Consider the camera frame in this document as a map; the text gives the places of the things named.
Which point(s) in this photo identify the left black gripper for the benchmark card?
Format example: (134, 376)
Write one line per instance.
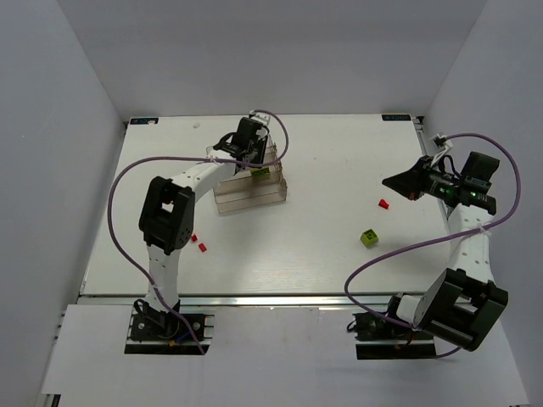
(258, 153)

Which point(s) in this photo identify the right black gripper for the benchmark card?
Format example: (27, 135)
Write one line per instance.
(422, 178)

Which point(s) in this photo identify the green 2x4 lego brick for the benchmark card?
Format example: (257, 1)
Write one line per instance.
(260, 173)

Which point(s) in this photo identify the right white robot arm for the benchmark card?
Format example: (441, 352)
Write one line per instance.
(464, 302)

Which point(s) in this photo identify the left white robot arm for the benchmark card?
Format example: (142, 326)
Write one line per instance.
(167, 217)

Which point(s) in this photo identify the clear tiered acrylic container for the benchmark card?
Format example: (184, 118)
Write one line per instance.
(240, 192)

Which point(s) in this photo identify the right blue table label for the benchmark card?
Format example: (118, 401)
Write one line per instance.
(396, 117)

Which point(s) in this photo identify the blue table label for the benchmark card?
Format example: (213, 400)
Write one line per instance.
(144, 121)
(396, 117)

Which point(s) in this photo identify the green lego brick near right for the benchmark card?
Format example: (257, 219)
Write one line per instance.
(369, 238)

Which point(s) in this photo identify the left blue table label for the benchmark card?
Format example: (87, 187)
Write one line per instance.
(144, 121)

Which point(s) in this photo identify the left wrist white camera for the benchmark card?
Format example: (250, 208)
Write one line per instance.
(260, 117)

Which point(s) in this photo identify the wrist white camera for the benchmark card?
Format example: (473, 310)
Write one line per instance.
(443, 145)
(260, 117)

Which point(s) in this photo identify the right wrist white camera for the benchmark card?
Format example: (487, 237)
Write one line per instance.
(443, 145)

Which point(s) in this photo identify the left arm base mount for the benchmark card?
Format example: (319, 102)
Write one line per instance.
(153, 332)

